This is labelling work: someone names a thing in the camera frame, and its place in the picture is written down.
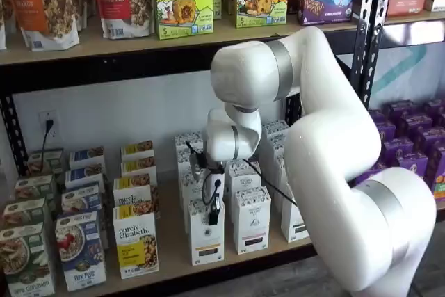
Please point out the purely elizabeth yellow granola box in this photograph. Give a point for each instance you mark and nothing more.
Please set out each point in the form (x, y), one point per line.
(135, 241)
(132, 192)
(137, 168)
(137, 149)

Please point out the white box pink strip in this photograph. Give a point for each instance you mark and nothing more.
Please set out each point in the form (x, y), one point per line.
(252, 227)
(240, 175)

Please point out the wooden shelf board with boxes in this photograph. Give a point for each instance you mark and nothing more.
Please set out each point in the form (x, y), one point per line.
(170, 248)

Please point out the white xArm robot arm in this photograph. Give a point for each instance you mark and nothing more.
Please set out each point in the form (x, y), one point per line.
(330, 137)

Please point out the blue flax plus cereal box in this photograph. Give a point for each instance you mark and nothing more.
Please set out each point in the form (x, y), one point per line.
(85, 156)
(81, 199)
(81, 251)
(83, 175)

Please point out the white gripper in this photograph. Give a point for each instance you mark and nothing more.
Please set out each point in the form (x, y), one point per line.
(212, 192)

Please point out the white plastic backdrop sheet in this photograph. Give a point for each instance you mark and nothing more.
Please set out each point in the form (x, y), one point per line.
(417, 67)

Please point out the wooden shelf board with snacks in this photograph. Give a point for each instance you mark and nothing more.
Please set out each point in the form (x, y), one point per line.
(104, 48)

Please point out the white box yellow strip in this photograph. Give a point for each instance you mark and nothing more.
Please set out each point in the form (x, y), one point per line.
(182, 140)
(186, 189)
(201, 241)
(183, 161)

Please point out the granola bag orange label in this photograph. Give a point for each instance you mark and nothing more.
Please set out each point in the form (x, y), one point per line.
(34, 8)

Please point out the granola bag red label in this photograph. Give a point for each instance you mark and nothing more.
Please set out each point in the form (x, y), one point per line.
(121, 1)

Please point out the purple Annie's box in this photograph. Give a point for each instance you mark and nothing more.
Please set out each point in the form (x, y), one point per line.
(437, 172)
(431, 138)
(384, 131)
(412, 165)
(399, 109)
(432, 107)
(376, 117)
(413, 124)
(396, 149)
(372, 172)

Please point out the green apple cinnamon oatmeal box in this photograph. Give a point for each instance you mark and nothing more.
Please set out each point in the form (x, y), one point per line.
(24, 211)
(33, 187)
(45, 161)
(24, 262)

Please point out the wooden shelf board orange box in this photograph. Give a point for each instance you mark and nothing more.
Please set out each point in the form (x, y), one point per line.
(410, 18)

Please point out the white wall outlet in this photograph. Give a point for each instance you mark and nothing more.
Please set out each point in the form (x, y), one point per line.
(55, 116)

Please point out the wooden shelf board purple boxes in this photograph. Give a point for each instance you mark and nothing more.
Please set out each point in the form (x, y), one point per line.
(441, 206)

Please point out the white box dark strip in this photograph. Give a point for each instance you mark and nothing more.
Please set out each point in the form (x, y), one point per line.
(274, 128)
(280, 172)
(276, 147)
(292, 231)

